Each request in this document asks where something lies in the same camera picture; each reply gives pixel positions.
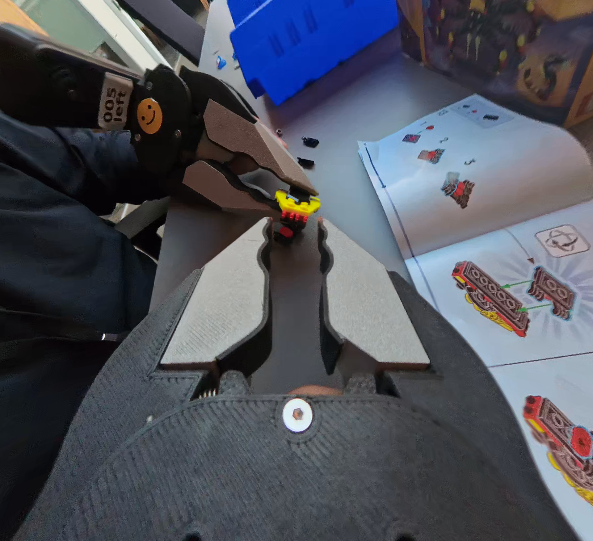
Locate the open lego instruction booklet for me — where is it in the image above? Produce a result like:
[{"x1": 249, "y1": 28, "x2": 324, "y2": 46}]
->
[{"x1": 357, "y1": 94, "x2": 593, "y2": 541}]

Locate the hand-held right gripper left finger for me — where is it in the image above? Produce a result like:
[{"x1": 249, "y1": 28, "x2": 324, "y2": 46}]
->
[{"x1": 159, "y1": 217, "x2": 274, "y2": 379}]

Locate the person's lap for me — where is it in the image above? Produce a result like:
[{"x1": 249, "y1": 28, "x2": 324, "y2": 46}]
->
[{"x1": 0, "y1": 198, "x2": 160, "y2": 537}]

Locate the person's left forearm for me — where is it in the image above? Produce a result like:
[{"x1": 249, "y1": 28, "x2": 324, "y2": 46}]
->
[{"x1": 0, "y1": 110, "x2": 186, "y2": 227}]

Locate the blue plastic storage bin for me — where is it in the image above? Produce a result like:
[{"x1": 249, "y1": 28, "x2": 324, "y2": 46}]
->
[{"x1": 226, "y1": 0, "x2": 400, "y2": 107}]

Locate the yellow black lego model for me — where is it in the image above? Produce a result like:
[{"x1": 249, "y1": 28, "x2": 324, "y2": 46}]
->
[{"x1": 273, "y1": 188, "x2": 322, "y2": 227}]

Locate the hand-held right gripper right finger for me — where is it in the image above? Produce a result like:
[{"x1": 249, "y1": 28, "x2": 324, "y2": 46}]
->
[{"x1": 318, "y1": 218, "x2": 431, "y2": 379}]

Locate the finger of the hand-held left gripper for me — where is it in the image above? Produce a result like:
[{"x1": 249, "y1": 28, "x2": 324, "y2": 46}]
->
[
  {"x1": 182, "y1": 159, "x2": 283, "y2": 217},
  {"x1": 203, "y1": 99, "x2": 319, "y2": 195}
]

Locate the purple lego set box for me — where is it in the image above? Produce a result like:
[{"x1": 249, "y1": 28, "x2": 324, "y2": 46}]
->
[{"x1": 389, "y1": 0, "x2": 593, "y2": 129}]

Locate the black red lego assembly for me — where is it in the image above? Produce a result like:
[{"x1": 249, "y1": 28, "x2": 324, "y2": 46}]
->
[{"x1": 272, "y1": 222, "x2": 306, "y2": 246}]

